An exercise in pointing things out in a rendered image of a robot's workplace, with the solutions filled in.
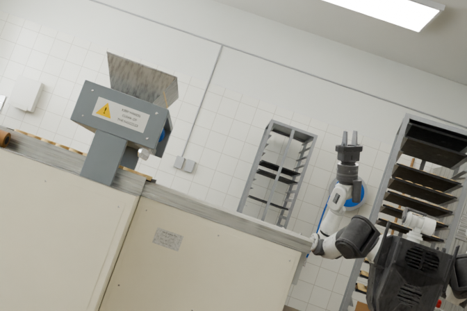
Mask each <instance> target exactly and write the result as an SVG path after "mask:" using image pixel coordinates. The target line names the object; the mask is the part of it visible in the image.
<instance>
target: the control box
mask: <svg viewBox="0 0 467 311"><path fill-rule="evenodd" d="M301 253H302V254H301V257H300V260H299V262H298V265H297V268H296V271H295V275H294V277H293V281H292V283H291V284H292V285H297V282H298V279H299V277H300V273H301V270H302V267H303V264H304V261H305V258H306V253H304V252H301Z"/></svg>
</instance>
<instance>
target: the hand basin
mask: <svg viewBox="0 0 467 311"><path fill-rule="evenodd" d="M43 88H44V84H43V83H41V82H39V81H35V80H33V79H30V78H27V77H25V76H21V75H18V77H17V80H16V82H15V85H14V87H13V90H12V92H11V94H10V97H9V100H8V104H10V106H13V107H16V108H19V109H22V110H25V111H29V112H34V111H35V107H36V105H37V103H38V100H39V98H40V95H41V93H42V90H43ZM5 98H6V96H3V95H1V94H0V111H1V108H2V105H3V102H4V101H5Z"/></svg>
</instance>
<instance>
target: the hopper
mask: <svg viewBox="0 0 467 311"><path fill-rule="evenodd" d="M106 53H107V59H108V70H109V77H110V88H111V89H113V90H117V91H118V92H122V93H125V94H128V95H130V96H134V97H135V98H138V99H142V100H143V101H147V102H150V103H153V104H155V105H158V106H160V107H163V108H169V107H170V106H171V105H172V104H173V103H174V102H175V101H176V100H177V99H178V98H179V89H178V80H177V76H173V75H171V74H168V73H165V72H162V71H160V70H157V69H154V68H152V67H149V66H146V65H143V64H141V63H139V62H135V61H133V60H129V59H127V58H124V57H122V56H119V55H116V54H114V53H111V52H108V51H107V52H106Z"/></svg>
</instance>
